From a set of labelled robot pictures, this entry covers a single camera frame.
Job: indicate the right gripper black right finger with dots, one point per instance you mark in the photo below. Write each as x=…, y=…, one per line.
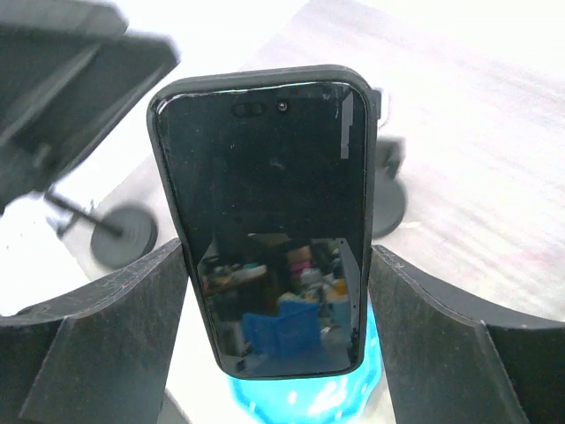
x=453, y=357

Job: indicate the black smartphone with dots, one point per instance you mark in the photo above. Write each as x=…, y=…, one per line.
x=269, y=180

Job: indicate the black phone stand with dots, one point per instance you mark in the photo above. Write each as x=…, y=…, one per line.
x=390, y=199

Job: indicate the blue dotted plate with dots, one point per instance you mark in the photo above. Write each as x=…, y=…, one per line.
x=335, y=399

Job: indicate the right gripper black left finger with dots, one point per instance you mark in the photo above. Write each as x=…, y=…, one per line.
x=100, y=353

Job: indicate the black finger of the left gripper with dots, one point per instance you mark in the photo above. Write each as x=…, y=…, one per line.
x=70, y=72

